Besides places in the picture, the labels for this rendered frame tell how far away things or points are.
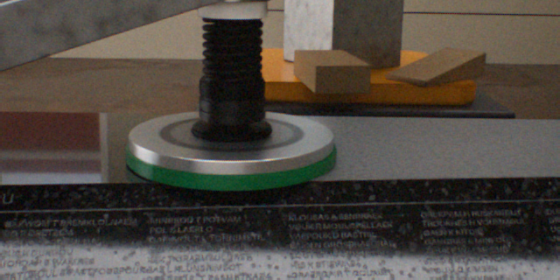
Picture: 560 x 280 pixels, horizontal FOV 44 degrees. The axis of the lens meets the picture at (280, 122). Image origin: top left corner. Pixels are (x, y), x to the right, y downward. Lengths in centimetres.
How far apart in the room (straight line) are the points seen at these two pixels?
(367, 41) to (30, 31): 99
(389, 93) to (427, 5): 573
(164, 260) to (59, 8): 23
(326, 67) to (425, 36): 589
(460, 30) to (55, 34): 667
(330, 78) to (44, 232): 68
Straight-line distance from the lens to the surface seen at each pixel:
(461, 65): 141
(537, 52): 747
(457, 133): 88
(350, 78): 121
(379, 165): 72
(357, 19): 145
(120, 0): 60
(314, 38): 147
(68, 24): 59
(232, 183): 63
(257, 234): 64
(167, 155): 65
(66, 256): 64
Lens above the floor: 101
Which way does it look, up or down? 14 degrees down
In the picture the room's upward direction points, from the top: 1 degrees clockwise
